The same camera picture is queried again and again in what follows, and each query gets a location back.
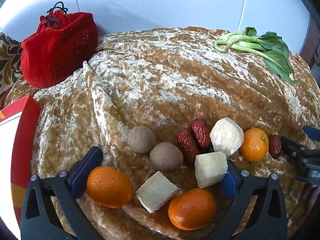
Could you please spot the golden velvet cloth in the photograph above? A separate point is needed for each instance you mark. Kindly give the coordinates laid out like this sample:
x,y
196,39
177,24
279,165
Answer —
x,y
162,80

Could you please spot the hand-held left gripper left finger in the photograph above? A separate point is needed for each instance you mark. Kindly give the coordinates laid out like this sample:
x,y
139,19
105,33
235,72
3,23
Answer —
x,y
81,173

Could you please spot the green bok choy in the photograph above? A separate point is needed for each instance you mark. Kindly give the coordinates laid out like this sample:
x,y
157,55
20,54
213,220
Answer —
x,y
275,57

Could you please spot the dark wooden furniture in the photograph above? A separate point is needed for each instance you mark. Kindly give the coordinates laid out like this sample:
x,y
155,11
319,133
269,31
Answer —
x,y
314,45

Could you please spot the orange kumquat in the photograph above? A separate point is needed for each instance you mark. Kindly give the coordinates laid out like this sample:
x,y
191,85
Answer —
x,y
110,187
192,209
254,145

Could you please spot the red and white box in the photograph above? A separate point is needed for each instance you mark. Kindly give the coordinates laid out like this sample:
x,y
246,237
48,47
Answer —
x,y
22,170

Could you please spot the brown floral patterned cloth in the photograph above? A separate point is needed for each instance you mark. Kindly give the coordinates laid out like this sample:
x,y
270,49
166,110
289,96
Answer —
x,y
10,60

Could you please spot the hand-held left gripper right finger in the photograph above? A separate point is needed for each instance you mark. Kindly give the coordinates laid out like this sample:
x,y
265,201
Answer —
x,y
230,185

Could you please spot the white yam chunk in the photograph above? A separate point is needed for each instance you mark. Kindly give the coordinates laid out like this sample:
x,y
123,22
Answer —
x,y
226,136
210,170

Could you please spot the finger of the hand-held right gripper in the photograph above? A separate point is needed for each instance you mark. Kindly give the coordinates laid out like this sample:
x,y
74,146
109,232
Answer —
x,y
291,147
311,131

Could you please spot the brown longan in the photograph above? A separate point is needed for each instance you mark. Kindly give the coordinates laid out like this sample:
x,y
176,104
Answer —
x,y
141,140
166,157

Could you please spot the red date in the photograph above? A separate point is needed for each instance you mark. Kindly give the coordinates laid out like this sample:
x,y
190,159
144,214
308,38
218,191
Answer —
x,y
186,142
275,147
200,132

